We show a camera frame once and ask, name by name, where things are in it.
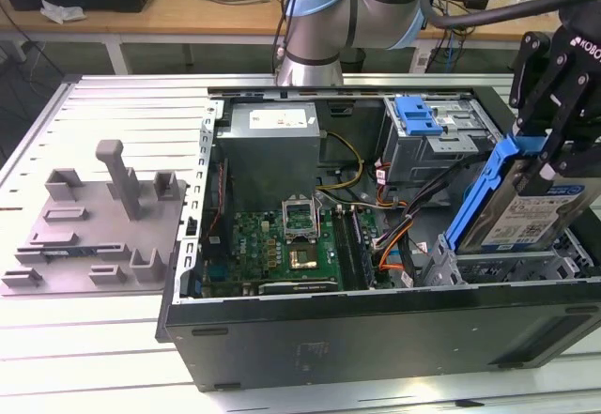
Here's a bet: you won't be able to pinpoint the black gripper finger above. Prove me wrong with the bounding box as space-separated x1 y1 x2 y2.
509 32 572 139
539 71 601 185

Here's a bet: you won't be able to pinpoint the hard disk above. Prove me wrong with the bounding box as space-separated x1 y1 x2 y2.
443 134 601 253

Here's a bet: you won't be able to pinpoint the metal disk bay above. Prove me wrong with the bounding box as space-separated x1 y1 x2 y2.
420 233 593 287

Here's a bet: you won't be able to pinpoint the blue plastic drive latch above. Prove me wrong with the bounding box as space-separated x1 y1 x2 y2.
393 97 444 137

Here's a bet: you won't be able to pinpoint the metal optical drive cage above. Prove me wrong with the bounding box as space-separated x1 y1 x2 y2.
378 96 507 189

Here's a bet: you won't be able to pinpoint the RAM stick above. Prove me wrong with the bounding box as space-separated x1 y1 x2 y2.
40 246 102 259
350 207 378 288

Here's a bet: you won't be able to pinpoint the black RAM slot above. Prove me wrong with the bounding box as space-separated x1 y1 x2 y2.
331 205 362 292

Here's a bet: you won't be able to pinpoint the grey power supply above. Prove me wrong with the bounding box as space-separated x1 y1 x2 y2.
214 101 324 202

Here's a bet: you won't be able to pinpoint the metal socket cover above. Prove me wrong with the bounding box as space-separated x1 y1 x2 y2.
280 194 323 242

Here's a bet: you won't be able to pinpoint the CPU socket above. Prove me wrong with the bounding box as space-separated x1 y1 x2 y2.
285 240 321 270

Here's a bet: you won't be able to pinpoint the black graphics card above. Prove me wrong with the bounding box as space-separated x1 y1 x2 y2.
255 280 340 296

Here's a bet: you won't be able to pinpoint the black PC case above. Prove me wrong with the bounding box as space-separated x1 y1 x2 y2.
154 84 601 392

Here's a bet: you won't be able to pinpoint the green motherboard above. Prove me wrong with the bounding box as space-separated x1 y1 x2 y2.
201 205 398 299

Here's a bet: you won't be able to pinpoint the wooden desk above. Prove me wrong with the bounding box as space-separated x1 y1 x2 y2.
0 0 601 77

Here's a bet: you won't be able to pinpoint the grey parts rack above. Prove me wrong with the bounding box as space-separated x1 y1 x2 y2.
2 139 189 299

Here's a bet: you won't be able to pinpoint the crumpled white plastic bag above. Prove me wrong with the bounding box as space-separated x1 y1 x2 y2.
39 0 88 24

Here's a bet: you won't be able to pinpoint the black cable bundle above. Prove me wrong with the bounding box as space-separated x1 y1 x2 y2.
396 148 494 288

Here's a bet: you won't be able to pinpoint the yellow black wires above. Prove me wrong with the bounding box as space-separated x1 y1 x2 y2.
316 130 366 192

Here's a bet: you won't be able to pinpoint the orange wire bundle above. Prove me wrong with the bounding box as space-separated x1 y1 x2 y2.
373 223 412 274

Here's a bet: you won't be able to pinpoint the thin cable silver plug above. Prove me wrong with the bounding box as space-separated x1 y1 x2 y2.
271 0 304 75

